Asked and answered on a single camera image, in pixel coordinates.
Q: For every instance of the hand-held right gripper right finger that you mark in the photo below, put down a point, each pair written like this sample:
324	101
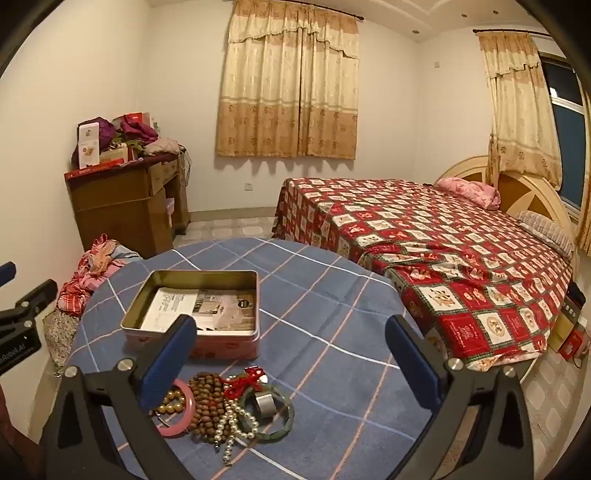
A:
411	364

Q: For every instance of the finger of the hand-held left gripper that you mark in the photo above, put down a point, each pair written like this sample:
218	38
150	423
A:
6	270
34	297

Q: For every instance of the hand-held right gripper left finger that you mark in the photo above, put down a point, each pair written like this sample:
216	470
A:
168	360

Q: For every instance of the pink tin box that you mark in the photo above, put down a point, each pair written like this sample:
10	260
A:
221	348

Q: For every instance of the pink bangle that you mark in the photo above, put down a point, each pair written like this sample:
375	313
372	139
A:
182	427

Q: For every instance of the red tassel charm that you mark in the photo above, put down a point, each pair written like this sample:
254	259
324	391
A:
238	385

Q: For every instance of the pile of clothes on floor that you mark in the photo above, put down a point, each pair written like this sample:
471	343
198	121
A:
87	277

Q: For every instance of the printed paper leaflet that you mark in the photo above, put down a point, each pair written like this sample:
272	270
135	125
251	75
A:
221	307

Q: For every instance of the blue plaid tablecloth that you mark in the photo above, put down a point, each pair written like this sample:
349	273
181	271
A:
323	323

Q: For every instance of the red patterned bed quilt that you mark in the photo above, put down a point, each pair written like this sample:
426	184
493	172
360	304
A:
438	258

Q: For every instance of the brown wooden cabinet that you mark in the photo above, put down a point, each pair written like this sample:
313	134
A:
120	207

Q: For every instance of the flat red box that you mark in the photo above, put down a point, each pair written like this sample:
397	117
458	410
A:
94	168

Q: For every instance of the white upright box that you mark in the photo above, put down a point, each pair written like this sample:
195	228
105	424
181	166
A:
88	145

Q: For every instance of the small red box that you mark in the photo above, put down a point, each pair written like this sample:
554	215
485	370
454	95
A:
574	346

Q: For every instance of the black bedside device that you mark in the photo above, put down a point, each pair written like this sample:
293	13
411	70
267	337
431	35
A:
576	302

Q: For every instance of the pink pillow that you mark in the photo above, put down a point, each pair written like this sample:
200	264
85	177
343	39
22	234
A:
468	190

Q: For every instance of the striped pillow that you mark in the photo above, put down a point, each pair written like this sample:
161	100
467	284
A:
547	230

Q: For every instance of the pile of clothes on cabinet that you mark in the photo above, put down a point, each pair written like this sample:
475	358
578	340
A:
143	136

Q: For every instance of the cream wooden headboard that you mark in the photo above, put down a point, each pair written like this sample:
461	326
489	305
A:
521	189

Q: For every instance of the window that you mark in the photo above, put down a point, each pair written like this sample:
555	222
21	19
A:
565	129

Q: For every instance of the narrow beige floral curtain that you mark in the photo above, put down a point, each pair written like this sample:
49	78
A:
517	101

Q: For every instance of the wide beige floral curtain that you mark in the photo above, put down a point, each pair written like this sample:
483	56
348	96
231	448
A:
286	92

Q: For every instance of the dark curtain rod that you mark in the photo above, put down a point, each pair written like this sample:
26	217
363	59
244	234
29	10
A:
341	11
508	32

